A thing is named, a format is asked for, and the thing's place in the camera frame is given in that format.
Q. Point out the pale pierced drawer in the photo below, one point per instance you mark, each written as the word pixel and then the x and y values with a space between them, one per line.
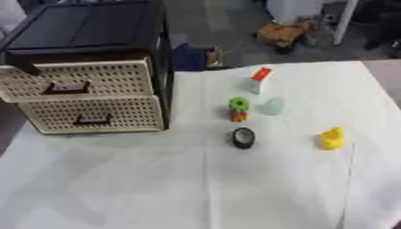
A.
pixel 130 114
pixel 115 79

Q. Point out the black drawer cabinet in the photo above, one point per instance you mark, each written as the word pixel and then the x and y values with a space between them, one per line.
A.
pixel 94 28

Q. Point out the green and orange gear toy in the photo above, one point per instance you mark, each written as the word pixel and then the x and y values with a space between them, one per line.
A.
pixel 239 108

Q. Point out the black tape roll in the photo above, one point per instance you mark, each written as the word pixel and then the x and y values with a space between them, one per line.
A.
pixel 243 138

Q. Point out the white and red small box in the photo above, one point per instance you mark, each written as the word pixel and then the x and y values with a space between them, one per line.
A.
pixel 260 80

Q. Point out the pale green translucent cone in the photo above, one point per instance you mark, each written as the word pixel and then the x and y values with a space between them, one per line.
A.
pixel 273 106

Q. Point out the brown bag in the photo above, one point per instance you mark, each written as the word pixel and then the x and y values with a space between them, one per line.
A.
pixel 282 33

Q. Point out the yellow duck toy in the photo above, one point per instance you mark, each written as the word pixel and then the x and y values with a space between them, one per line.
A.
pixel 332 139

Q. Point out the white post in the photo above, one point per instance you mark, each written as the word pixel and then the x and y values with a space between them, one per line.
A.
pixel 344 21

